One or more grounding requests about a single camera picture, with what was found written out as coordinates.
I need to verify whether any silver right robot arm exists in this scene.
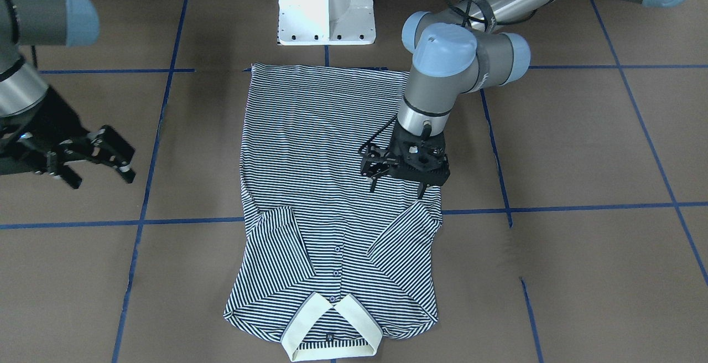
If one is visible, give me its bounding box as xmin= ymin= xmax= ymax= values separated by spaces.
xmin=1 ymin=0 xmax=135 ymax=189

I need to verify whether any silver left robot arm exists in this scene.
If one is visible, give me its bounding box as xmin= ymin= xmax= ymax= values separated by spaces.
xmin=361 ymin=0 xmax=685 ymax=198

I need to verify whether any striped polo shirt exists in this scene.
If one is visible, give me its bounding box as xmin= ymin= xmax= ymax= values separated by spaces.
xmin=223 ymin=63 xmax=443 ymax=361

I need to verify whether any white pedestal column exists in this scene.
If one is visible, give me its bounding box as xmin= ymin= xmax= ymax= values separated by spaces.
xmin=277 ymin=0 xmax=377 ymax=46

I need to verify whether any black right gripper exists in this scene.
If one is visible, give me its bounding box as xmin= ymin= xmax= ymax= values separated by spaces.
xmin=1 ymin=86 xmax=135 ymax=189

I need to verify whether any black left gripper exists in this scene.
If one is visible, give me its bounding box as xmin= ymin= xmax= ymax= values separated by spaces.
xmin=369 ymin=125 xmax=450 ymax=200

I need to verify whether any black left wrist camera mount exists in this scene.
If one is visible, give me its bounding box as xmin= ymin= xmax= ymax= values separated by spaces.
xmin=360 ymin=142 xmax=443 ymax=186

